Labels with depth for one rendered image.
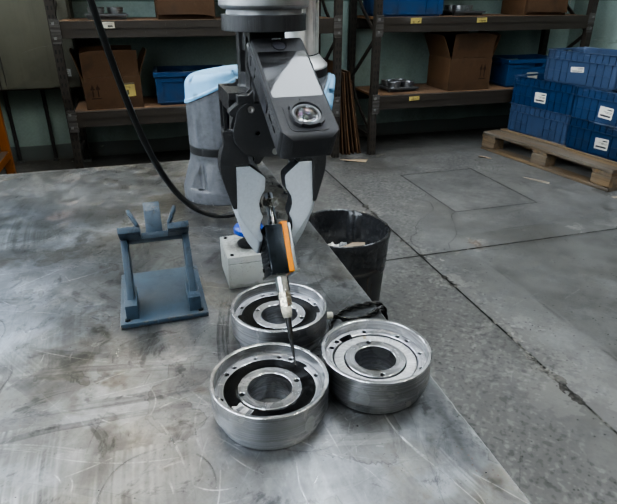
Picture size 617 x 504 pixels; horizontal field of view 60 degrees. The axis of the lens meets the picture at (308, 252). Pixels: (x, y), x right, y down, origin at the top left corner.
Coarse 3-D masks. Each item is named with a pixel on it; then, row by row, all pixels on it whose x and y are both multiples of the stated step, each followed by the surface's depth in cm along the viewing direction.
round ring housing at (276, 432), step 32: (256, 352) 52; (288, 352) 52; (224, 384) 48; (256, 384) 50; (288, 384) 49; (320, 384) 48; (224, 416) 44; (256, 416) 43; (288, 416) 43; (320, 416) 46; (256, 448) 45
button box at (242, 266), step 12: (228, 240) 73; (240, 240) 72; (228, 252) 69; (240, 252) 69; (252, 252) 69; (228, 264) 68; (240, 264) 69; (252, 264) 69; (228, 276) 69; (240, 276) 69; (252, 276) 70
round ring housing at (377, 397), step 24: (336, 336) 55; (360, 336) 55; (384, 336) 55; (408, 336) 55; (360, 360) 54; (384, 360) 54; (336, 384) 49; (360, 384) 47; (384, 384) 47; (408, 384) 47; (360, 408) 49; (384, 408) 49
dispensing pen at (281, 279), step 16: (272, 208) 52; (272, 224) 50; (272, 240) 50; (272, 256) 49; (272, 272) 49; (288, 272) 49; (288, 288) 51; (288, 304) 50; (288, 320) 50; (288, 336) 51
